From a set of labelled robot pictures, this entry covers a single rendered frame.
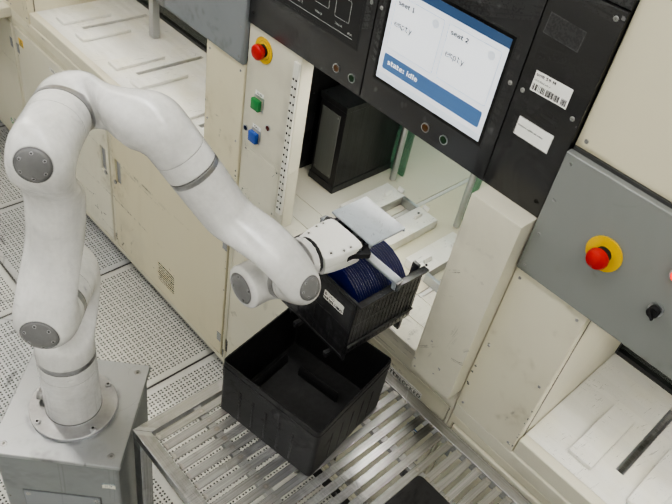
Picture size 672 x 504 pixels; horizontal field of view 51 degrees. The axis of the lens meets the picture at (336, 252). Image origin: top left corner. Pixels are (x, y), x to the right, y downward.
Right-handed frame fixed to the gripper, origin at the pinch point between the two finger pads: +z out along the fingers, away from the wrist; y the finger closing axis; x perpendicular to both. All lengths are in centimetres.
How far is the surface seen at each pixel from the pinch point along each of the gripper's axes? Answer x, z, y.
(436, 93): 26.3, 15.0, -2.5
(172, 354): -126, 5, -78
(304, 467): -46, -23, 18
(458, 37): 38.6, 15.0, -1.4
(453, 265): -2.4, 10.4, 16.6
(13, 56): -70, 13, -214
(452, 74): 31.6, 15.0, -0.3
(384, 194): -35, 49, -33
